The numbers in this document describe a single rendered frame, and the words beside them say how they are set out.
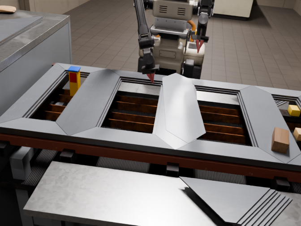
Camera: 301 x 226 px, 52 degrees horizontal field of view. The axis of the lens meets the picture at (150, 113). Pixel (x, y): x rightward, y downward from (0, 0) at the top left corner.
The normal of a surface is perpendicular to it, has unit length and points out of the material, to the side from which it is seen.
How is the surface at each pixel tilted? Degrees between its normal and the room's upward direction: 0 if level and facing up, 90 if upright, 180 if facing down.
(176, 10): 98
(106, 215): 0
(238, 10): 90
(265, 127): 0
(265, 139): 0
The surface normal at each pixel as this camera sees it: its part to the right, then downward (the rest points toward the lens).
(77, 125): 0.07, -0.86
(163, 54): -0.19, 0.60
